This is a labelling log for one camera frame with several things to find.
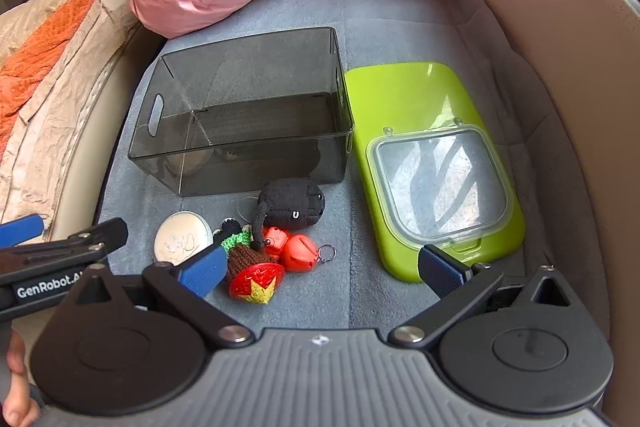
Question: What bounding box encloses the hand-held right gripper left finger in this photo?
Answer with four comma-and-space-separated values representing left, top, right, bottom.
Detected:
65, 247, 254, 349

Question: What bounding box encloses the green lid with clear flap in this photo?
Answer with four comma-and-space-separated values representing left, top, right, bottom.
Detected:
343, 61, 527, 283

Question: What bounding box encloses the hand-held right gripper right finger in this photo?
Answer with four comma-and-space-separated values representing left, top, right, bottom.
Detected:
389, 245, 574, 351

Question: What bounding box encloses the grey fleece mat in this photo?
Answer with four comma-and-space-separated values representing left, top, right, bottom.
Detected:
97, 0, 614, 344

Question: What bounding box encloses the green black crochet doll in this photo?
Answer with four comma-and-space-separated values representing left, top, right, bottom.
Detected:
212, 216, 256, 253

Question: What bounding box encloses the red toy keychain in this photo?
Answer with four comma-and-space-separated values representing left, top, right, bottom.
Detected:
262, 225, 336, 276

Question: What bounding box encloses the crochet strawberry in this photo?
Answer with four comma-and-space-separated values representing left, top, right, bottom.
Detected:
227, 242, 287, 306

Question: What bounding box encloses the black plush toy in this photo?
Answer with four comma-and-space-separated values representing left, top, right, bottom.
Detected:
249, 176, 326, 251

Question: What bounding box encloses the smoky transparent storage box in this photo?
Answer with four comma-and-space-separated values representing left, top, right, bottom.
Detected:
127, 26, 356, 198

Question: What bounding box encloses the person's left hand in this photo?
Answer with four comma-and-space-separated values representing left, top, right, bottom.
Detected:
0, 328, 44, 427

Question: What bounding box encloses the beige orange blanket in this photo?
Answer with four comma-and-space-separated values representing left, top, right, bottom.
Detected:
0, 0, 132, 238

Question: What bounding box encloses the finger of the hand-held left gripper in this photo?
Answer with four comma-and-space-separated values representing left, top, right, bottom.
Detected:
0, 214, 46, 249
0, 217, 130, 275

